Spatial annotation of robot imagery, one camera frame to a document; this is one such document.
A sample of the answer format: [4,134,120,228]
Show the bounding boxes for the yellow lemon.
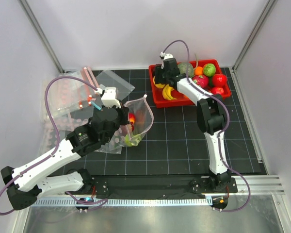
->
[153,76,165,89]

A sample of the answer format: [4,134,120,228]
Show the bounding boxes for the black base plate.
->
[92,174,238,200]

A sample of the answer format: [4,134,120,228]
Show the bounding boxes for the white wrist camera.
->
[101,87,121,108]
[160,52,174,60]

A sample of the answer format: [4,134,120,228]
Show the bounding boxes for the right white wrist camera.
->
[160,52,174,60]

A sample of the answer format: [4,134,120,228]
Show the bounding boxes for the red textured fruit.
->
[128,113,135,125]

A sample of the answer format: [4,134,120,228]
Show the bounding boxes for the red plastic bin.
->
[148,59,223,108]

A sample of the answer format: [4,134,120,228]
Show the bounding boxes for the yellow banana bunch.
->
[162,85,176,100]

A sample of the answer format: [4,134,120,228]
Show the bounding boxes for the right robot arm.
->
[155,54,231,192]

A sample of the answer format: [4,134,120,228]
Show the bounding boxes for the green leafy cabbage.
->
[203,63,216,77]

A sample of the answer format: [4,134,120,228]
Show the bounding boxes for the pink dotted zip bag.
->
[120,94,154,147]

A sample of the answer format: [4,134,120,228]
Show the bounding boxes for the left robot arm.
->
[0,106,129,211]

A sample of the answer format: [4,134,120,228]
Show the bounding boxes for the orange zipper bag stack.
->
[48,67,98,119]

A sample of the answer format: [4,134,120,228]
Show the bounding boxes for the green cantaloupe melon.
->
[178,62,194,78]

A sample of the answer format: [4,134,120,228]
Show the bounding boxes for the pink dragon fruit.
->
[192,75,209,88]

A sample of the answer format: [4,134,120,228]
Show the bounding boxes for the red apple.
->
[212,74,227,87]

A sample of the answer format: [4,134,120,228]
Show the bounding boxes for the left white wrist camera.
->
[101,87,121,108]

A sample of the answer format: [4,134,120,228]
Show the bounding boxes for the red tomato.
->
[210,87,224,96]

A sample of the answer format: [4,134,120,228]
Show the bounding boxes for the green celery stalk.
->
[124,131,144,147]

